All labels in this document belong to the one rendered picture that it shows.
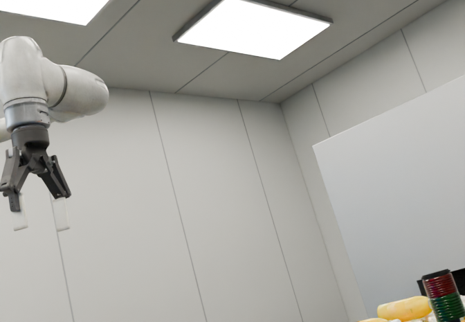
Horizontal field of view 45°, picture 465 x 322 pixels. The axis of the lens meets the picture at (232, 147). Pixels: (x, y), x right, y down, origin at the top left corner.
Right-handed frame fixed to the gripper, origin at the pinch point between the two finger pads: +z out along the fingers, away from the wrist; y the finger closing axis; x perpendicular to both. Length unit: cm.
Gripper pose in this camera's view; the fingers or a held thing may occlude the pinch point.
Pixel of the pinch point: (42, 224)
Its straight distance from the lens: 122.2
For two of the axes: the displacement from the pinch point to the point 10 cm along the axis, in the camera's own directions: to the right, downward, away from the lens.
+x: -9.2, 2.8, 2.7
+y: 3.2, 1.5, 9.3
